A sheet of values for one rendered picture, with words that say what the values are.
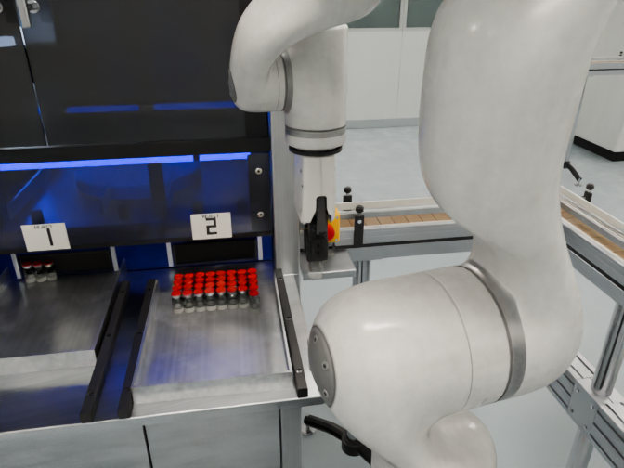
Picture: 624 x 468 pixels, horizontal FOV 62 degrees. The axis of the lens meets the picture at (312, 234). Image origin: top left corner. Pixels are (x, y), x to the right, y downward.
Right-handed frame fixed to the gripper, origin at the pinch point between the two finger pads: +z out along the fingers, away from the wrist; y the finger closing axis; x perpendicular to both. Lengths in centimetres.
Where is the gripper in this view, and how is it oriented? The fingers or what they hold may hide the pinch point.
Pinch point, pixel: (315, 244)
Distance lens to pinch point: 79.3
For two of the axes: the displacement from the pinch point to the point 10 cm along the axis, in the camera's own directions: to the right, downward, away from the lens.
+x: 9.9, -0.7, 1.4
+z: 0.0, 9.1, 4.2
